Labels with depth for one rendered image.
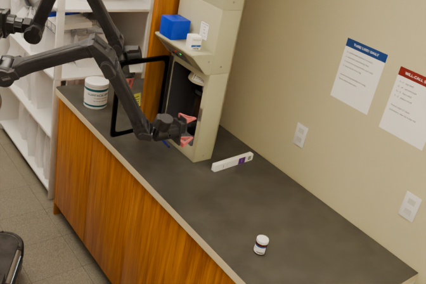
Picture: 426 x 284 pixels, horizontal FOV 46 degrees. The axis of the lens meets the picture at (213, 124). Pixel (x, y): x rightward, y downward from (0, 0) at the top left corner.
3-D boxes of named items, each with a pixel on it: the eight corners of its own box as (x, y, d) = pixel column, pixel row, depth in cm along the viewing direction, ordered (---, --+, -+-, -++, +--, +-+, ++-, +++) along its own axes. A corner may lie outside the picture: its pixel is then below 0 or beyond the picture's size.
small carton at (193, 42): (194, 45, 230) (196, 33, 228) (200, 50, 227) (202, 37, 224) (185, 45, 228) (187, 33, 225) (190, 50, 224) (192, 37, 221)
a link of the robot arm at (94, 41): (103, 26, 183) (100, 42, 176) (118, 55, 192) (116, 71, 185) (-7, 57, 190) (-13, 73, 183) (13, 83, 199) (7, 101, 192)
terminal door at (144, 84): (159, 126, 267) (170, 54, 250) (109, 137, 247) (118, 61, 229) (158, 125, 268) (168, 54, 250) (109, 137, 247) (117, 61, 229)
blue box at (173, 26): (176, 32, 244) (179, 14, 240) (187, 39, 237) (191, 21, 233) (158, 33, 238) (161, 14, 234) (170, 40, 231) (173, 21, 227)
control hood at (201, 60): (171, 49, 251) (174, 30, 246) (210, 75, 229) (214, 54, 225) (151, 51, 244) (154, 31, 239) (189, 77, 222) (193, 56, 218)
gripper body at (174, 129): (184, 123, 216) (170, 125, 212) (181, 144, 221) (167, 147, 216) (176, 116, 221) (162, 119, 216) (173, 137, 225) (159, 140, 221)
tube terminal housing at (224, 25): (196, 125, 286) (222, -10, 253) (231, 154, 265) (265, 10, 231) (158, 132, 271) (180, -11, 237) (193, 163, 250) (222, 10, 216)
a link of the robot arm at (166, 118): (138, 124, 217) (137, 138, 211) (146, 105, 210) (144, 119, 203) (165, 130, 220) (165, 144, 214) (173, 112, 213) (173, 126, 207)
